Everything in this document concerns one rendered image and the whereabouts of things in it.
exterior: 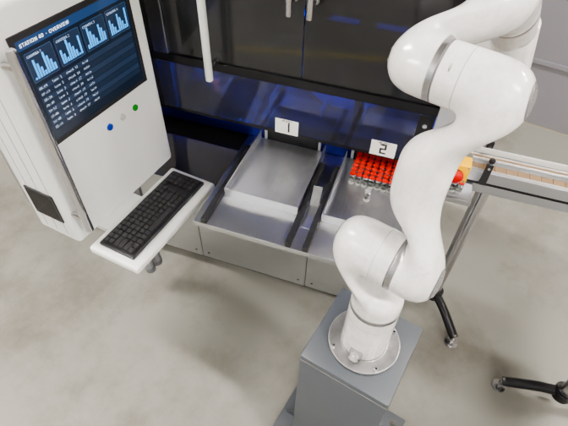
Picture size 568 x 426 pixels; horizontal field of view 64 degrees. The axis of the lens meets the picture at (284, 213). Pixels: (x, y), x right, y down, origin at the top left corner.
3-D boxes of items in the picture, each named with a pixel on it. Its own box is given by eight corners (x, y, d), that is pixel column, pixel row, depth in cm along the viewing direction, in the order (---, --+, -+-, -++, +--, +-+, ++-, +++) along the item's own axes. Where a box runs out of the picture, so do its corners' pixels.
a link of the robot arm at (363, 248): (386, 336, 101) (410, 275, 84) (317, 294, 108) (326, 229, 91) (409, 299, 108) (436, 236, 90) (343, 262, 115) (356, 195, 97)
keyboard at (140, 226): (173, 172, 172) (172, 167, 170) (204, 184, 168) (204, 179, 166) (100, 244, 147) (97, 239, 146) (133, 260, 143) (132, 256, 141)
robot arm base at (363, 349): (382, 390, 112) (397, 357, 98) (314, 351, 118) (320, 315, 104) (409, 330, 123) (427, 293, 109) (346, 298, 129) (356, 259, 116)
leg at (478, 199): (423, 286, 227) (475, 172, 170) (442, 291, 225) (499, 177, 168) (422, 300, 221) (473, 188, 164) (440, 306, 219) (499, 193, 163)
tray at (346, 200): (345, 157, 169) (346, 150, 166) (415, 174, 163) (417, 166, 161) (320, 221, 147) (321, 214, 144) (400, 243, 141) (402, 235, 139)
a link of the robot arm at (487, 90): (374, 253, 103) (440, 289, 97) (349, 281, 95) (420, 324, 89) (454, 30, 73) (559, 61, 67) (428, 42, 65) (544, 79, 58)
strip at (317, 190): (313, 197, 154) (314, 184, 150) (321, 199, 153) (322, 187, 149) (300, 226, 145) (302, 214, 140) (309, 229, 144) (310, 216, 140)
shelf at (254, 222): (248, 139, 178) (248, 134, 177) (428, 181, 164) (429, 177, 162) (193, 224, 147) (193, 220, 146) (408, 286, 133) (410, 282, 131)
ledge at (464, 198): (435, 172, 167) (436, 168, 166) (471, 180, 164) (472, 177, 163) (430, 197, 158) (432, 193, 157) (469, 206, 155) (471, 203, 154)
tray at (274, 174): (260, 137, 176) (260, 130, 173) (324, 152, 170) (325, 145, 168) (225, 195, 154) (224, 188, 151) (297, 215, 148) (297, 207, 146)
